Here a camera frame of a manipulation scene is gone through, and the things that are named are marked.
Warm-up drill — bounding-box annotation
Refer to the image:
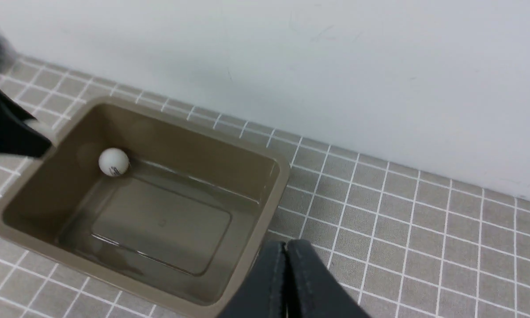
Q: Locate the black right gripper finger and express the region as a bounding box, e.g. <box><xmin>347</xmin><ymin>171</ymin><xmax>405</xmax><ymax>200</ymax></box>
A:
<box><xmin>286</xmin><ymin>239</ymin><xmax>369</xmax><ymax>318</ymax></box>

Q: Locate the olive green plastic bin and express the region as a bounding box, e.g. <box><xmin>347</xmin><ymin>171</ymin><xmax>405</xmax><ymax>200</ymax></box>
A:
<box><xmin>0</xmin><ymin>97</ymin><xmax>291</xmax><ymax>318</ymax></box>

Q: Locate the white ball with black print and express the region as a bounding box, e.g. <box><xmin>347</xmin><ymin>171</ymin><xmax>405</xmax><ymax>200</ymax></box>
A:
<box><xmin>98</xmin><ymin>148</ymin><xmax>130</xmax><ymax>177</ymax></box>

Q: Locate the grey checked tablecloth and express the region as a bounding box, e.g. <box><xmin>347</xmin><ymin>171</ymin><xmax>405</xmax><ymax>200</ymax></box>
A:
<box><xmin>0</xmin><ymin>57</ymin><xmax>530</xmax><ymax>318</ymax></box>

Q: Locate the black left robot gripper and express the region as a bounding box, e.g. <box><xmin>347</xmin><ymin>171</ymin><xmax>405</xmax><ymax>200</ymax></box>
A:
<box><xmin>0</xmin><ymin>90</ymin><xmax>54</xmax><ymax>159</ymax></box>

